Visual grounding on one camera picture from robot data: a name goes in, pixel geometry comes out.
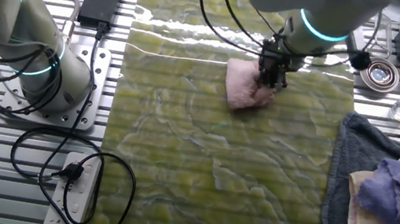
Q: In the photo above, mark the clear acrylic stand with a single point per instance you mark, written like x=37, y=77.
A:
x=386, y=36

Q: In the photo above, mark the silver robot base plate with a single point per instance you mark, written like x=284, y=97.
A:
x=96, y=72

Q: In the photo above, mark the pink fluffy cloth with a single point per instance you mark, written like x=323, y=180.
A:
x=241, y=90

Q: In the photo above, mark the white power strip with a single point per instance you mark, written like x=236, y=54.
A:
x=79, y=189

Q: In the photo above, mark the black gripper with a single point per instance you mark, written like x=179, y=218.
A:
x=276, y=61

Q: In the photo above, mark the dark grey towel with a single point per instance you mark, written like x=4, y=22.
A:
x=350, y=170

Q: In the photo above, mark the green marble pattern mat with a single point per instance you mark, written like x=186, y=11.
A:
x=215, y=170

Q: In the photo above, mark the black power adapter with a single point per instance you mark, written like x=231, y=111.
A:
x=101, y=0

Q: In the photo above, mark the small steel bowl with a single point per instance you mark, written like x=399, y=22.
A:
x=379, y=74

